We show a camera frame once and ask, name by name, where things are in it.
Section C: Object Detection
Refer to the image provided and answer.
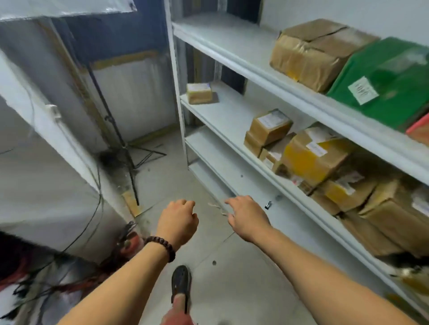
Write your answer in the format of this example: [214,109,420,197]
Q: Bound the yellow-taped cardboard parcel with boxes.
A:
[281,125,356,189]

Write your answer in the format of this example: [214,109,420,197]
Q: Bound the person's right forearm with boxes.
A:
[253,227,420,325]

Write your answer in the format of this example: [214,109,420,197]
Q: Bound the tangled black cables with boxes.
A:
[13,254,111,315]

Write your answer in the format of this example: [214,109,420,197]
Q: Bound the person's black shoe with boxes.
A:
[171,265,193,314]

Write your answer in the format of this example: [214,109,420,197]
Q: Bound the person's left forearm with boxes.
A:
[57,242,170,325]

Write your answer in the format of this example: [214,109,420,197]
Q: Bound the narrow box with long label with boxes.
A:
[259,133,296,174]

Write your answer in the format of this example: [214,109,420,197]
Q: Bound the red and black floor tool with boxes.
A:
[114,221,145,265]

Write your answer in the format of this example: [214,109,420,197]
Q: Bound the black tripod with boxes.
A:
[85,63,167,207]

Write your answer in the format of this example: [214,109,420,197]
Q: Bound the corrugated metal shutter panel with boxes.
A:
[90,57,178,143]

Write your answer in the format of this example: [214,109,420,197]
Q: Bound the dark bead bracelet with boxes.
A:
[143,236,177,263]

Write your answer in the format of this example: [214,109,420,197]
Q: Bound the small taped box blue corner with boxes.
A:
[186,82,214,105]

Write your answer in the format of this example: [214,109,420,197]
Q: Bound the white metal shelf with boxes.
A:
[164,0,429,319]

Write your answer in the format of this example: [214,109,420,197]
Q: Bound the person's left hand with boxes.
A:
[156,199,199,252]

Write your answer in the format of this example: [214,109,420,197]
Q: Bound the small box with checkmark label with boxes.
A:
[244,131,265,158]

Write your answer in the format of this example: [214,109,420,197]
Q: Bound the brown box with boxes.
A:
[269,18,381,94]

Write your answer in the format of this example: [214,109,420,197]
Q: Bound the white paper sheet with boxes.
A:
[0,0,138,22]

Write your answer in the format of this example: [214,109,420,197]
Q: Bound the person's red trouser leg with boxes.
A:
[160,306,195,325]

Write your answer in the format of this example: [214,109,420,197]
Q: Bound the plain green cardboard box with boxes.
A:
[327,37,429,132]

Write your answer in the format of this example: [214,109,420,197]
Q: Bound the person's right hand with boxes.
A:
[224,195,272,244]

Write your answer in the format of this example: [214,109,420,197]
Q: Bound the red printed cardboard box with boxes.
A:
[405,112,429,146]

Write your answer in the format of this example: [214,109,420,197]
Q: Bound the black and red bundle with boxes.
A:
[0,231,31,292]

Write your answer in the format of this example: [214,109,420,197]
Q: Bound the yellow taped panel frame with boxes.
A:
[77,50,178,148]

